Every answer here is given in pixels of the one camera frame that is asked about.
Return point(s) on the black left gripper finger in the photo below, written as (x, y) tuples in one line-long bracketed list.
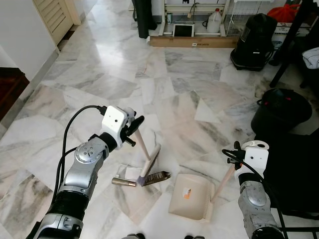
[(129, 141), (136, 123)]

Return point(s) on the cream hand broom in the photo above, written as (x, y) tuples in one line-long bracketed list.
[(151, 162)]

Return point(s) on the beige plastic dustpan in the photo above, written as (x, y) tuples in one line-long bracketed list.
[(192, 196)]

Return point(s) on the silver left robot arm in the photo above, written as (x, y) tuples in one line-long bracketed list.
[(84, 164)]

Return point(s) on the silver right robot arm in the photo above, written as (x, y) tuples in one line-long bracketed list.
[(256, 204)]

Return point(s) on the white paper scrap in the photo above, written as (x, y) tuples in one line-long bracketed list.
[(130, 172)]

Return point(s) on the gold cylindrical tube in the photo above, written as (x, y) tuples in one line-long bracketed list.
[(123, 182)]

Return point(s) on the brown shiny wrapper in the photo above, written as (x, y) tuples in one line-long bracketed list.
[(158, 177)]

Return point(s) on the black round bin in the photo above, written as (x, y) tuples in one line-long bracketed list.
[(281, 112)]

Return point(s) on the black robot left foot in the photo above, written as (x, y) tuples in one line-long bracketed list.
[(133, 236)]

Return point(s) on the black robot foot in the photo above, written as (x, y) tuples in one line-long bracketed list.
[(194, 237), (133, 236)]

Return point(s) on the black robot right foot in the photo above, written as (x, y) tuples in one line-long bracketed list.
[(194, 237)]

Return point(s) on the long cardboard box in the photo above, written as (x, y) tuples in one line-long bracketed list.
[(194, 42)]

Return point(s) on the white framed tablet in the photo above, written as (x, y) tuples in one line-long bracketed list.
[(183, 30)]

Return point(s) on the black plastic appliance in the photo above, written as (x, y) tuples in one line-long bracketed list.
[(254, 42)]

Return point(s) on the white cloth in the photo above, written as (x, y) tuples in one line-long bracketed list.
[(311, 58)]

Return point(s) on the dark wooden staircase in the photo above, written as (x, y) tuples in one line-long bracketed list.
[(12, 92)]

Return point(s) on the white plastic jug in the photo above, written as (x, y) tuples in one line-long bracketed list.
[(214, 22)]

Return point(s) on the white shelf unit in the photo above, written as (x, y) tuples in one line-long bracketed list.
[(197, 6)]

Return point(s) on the beige wooden door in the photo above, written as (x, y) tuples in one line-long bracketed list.
[(55, 17)]

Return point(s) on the red plastic bag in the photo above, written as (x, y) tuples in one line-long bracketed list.
[(284, 13)]

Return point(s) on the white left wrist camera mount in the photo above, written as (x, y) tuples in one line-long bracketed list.
[(113, 119)]

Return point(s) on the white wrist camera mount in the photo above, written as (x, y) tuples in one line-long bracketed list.
[(113, 119), (255, 157)]

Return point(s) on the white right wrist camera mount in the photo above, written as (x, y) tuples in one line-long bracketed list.
[(255, 157)]

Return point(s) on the black metal stand frame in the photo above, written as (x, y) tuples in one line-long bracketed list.
[(294, 37)]

